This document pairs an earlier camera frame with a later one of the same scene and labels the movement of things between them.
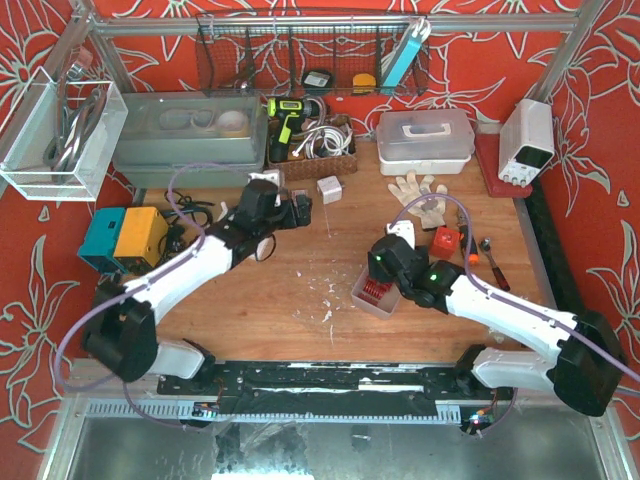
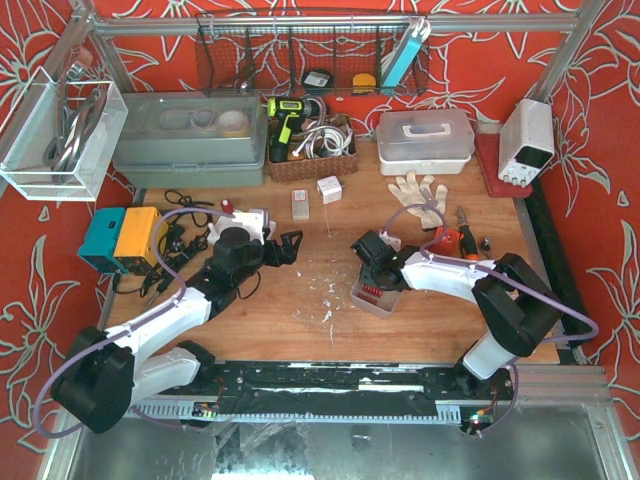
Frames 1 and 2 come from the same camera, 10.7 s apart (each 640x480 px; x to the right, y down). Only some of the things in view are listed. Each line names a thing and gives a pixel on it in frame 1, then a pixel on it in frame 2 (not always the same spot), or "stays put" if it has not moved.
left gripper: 302,210 to 273,247
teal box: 101,239 stays put
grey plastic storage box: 179,139 stays put
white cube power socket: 330,188 stays put
